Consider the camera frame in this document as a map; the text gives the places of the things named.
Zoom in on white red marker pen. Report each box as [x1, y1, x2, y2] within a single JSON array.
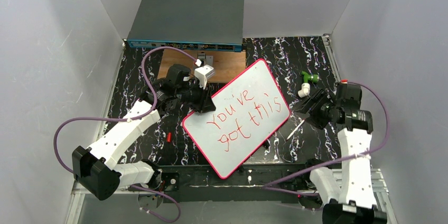
[[286, 119, 305, 141]]

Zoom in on pink framed whiteboard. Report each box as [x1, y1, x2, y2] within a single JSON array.
[[182, 59, 291, 179]]

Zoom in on red marker cap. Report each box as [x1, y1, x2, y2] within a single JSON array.
[[166, 132, 172, 143]]

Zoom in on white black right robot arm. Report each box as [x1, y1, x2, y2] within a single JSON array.
[[299, 82, 388, 223]]

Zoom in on white plastic elbow fitting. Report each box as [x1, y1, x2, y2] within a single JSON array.
[[297, 83, 311, 98]]

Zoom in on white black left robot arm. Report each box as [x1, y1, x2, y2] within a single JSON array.
[[72, 64, 216, 200]]

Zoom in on green plastic fitting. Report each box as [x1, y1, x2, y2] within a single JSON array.
[[301, 71, 320, 83]]

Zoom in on brown wooden board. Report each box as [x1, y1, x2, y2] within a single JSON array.
[[157, 49, 246, 83]]

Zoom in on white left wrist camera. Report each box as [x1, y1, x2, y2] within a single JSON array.
[[194, 59, 215, 89]]

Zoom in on grey metal bracket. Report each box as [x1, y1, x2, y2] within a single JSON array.
[[197, 52, 213, 67]]

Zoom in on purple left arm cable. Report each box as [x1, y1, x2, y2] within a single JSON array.
[[53, 46, 204, 223]]

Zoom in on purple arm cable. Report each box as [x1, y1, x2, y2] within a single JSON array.
[[262, 81, 390, 197], [53, 46, 204, 223]]

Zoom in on grey network switch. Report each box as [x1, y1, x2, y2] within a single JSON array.
[[127, 0, 244, 52]]

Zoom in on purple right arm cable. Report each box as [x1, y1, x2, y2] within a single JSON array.
[[262, 81, 390, 197]]

